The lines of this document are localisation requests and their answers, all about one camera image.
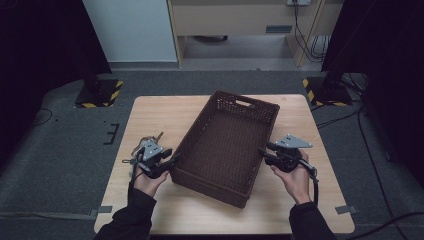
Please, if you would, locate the grey striped oven mitt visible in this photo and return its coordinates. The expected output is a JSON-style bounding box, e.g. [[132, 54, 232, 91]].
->
[[129, 132, 165, 178]]

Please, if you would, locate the grey tape strip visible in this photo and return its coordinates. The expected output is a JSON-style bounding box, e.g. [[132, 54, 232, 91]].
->
[[334, 204, 358, 215], [89, 205, 114, 218]]

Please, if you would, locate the hand-held gripper cable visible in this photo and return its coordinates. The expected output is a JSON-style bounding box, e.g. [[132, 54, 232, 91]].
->
[[299, 159, 320, 206], [121, 155, 142, 188]]

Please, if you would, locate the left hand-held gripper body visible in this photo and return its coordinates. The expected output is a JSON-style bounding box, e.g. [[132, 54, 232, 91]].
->
[[134, 139, 171, 179]]

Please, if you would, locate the black yellow-striped stand base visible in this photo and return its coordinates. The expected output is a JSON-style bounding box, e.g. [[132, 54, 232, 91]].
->
[[74, 74, 124, 109], [302, 76, 354, 108]]

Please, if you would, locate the right hand-held gripper cable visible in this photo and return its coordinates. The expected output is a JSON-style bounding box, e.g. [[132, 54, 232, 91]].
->
[[299, 159, 320, 206]]

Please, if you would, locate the person's right hand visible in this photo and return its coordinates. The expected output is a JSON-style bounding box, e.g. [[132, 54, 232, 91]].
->
[[270, 149, 313, 206]]

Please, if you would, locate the person's left hand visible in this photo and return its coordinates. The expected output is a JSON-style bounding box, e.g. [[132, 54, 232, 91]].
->
[[133, 148, 170, 198]]

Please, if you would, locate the white panel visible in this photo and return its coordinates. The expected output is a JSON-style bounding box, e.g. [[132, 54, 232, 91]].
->
[[82, 0, 178, 63]]

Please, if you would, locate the brown woven basket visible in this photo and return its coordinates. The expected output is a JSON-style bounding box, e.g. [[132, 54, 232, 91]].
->
[[169, 90, 281, 210]]

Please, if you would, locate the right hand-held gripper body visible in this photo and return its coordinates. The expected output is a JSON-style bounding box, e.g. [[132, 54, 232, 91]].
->
[[266, 133, 314, 174]]

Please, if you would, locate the black floor cable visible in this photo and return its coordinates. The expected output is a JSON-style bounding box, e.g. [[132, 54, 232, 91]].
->
[[315, 104, 424, 240], [33, 108, 54, 127]]

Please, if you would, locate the left hand-held gripper cable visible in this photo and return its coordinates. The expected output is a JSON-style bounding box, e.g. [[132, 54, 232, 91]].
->
[[121, 155, 142, 188]]

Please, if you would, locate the beige wooden cabinet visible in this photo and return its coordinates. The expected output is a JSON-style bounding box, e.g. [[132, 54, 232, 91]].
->
[[166, 0, 346, 69]]

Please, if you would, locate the black curtain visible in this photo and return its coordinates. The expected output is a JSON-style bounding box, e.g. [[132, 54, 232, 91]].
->
[[321, 0, 424, 188], [0, 0, 113, 171]]

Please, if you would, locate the bundle of black cables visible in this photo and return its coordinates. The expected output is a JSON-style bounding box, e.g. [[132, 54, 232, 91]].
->
[[293, 0, 333, 64]]

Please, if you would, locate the black floor tape mark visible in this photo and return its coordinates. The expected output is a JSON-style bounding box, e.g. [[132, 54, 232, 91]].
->
[[103, 123, 120, 146]]

